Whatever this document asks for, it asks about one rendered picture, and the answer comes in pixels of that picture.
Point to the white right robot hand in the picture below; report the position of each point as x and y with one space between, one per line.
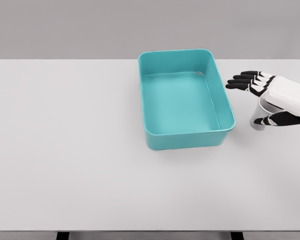
282 93

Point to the white paper cup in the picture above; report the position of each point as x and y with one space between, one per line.
259 113

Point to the teal rectangular plastic basket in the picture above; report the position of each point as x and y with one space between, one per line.
182 100

